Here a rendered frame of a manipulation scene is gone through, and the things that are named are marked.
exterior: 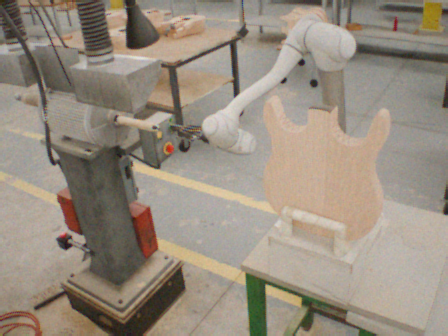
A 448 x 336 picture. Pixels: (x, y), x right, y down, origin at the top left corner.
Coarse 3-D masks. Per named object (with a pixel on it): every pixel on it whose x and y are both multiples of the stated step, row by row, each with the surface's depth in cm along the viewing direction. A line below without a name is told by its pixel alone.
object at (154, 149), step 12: (156, 120) 208; (144, 132) 205; (156, 132) 204; (168, 132) 211; (144, 144) 209; (156, 144) 206; (168, 144) 213; (120, 156) 218; (132, 156) 217; (144, 156) 214; (156, 156) 209; (168, 156) 216; (156, 168) 219
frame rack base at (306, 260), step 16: (272, 240) 134; (288, 240) 131; (304, 240) 130; (320, 240) 130; (368, 240) 131; (272, 256) 137; (288, 256) 133; (304, 256) 129; (320, 256) 125; (352, 256) 123; (272, 272) 141; (288, 272) 136; (304, 272) 132; (320, 272) 128; (336, 272) 125; (352, 272) 123; (304, 288) 136; (320, 288) 132; (336, 288) 128; (352, 288) 129
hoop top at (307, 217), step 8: (288, 208) 127; (288, 216) 126; (296, 216) 125; (304, 216) 124; (312, 216) 123; (320, 216) 122; (312, 224) 123; (320, 224) 121; (328, 224) 120; (336, 224) 119; (344, 224) 119
